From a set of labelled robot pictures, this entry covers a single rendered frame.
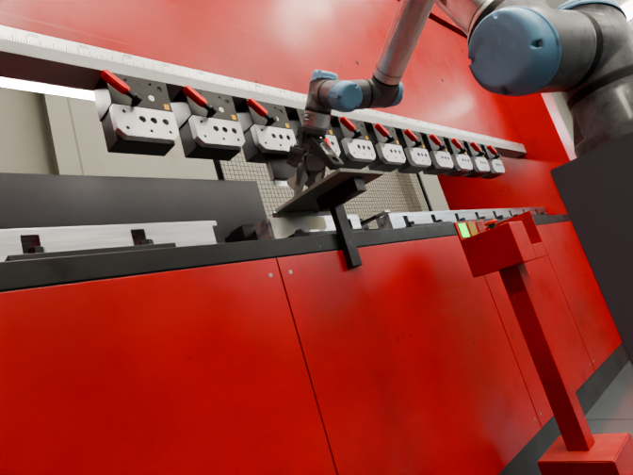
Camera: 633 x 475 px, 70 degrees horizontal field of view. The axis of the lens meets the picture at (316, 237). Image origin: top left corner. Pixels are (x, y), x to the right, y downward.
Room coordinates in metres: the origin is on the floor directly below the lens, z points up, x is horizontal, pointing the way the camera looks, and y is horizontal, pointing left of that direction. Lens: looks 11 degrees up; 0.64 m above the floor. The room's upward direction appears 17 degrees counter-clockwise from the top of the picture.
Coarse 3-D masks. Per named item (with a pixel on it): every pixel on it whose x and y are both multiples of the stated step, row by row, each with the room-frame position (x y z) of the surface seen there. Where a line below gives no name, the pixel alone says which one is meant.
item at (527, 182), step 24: (504, 96) 2.84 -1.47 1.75; (528, 96) 2.75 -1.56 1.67; (528, 120) 2.79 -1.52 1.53; (552, 120) 2.71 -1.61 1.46; (528, 144) 2.83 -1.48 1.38; (552, 144) 2.74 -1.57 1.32; (504, 168) 2.96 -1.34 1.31; (528, 168) 2.86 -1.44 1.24; (552, 168) 2.78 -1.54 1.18; (456, 192) 3.22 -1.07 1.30; (480, 192) 3.10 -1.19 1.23; (504, 192) 3.00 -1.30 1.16; (528, 192) 2.90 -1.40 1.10; (552, 192) 2.81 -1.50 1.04
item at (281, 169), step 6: (270, 156) 1.27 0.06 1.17; (276, 156) 1.29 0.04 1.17; (282, 156) 1.31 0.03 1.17; (270, 162) 1.27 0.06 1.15; (276, 162) 1.28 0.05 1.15; (282, 162) 1.30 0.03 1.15; (270, 168) 1.27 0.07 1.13; (276, 168) 1.28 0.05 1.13; (282, 168) 1.30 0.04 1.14; (288, 168) 1.31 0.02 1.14; (294, 168) 1.33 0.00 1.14; (270, 174) 1.27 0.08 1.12; (276, 174) 1.27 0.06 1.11; (282, 174) 1.29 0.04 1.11; (288, 174) 1.31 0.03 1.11; (294, 174) 1.33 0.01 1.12; (270, 180) 1.28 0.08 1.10; (276, 180) 1.28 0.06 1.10; (282, 180) 1.30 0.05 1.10; (276, 186) 1.28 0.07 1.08; (282, 186) 1.29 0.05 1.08; (288, 186) 1.31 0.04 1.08
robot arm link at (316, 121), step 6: (306, 114) 1.15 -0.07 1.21; (312, 114) 1.15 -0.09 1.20; (318, 114) 1.15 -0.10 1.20; (324, 114) 1.21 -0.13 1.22; (306, 120) 1.16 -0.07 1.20; (312, 120) 1.16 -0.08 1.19; (318, 120) 1.16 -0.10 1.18; (324, 120) 1.16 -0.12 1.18; (306, 126) 1.18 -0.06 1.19; (312, 126) 1.17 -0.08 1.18; (318, 126) 1.17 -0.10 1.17; (324, 126) 1.17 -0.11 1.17
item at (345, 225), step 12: (348, 180) 1.13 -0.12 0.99; (360, 180) 1.13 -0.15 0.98; (336, 192) 1.16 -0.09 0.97; (348, 192) 1.14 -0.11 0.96; (360, 192) 1.14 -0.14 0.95; (324, 204) 1.20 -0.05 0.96; (336, 204) 1.18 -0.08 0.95; (336, 216) 1.18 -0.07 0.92; (336, 228) 1.19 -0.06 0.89; (348, 228) 1.20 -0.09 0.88; (348, 240) 1.18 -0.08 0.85; (348, 252) 1.18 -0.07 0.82; (348, 264) 1.19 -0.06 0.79; (360, 264) 1.20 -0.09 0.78
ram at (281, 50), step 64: (0, 0) 0.78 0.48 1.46; (64, 0) 0.88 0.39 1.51; (128, 0) 0.99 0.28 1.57; (192, 0) 1.14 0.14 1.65; (256, 0) 1.33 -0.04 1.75; (320, 0) 1.60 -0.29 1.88; (384, 0) 2.00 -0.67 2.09; (0, 64) 0.81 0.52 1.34; (64, 64) 0.86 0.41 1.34; (192, 64) 1.10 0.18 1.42; (256, 64) 1.27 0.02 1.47; (320, 64) 1.50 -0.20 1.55; (448, 64) 2.35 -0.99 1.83; (512, 128) 2.79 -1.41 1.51
